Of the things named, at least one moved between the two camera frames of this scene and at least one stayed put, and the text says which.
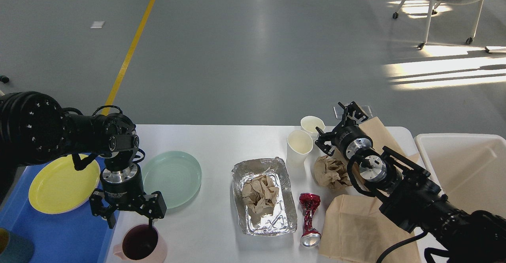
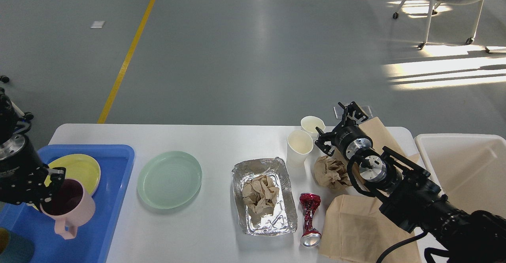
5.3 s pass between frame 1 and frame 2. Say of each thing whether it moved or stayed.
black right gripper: stayed
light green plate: stayed
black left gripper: moved
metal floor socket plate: stayed
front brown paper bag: stayed
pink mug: moved
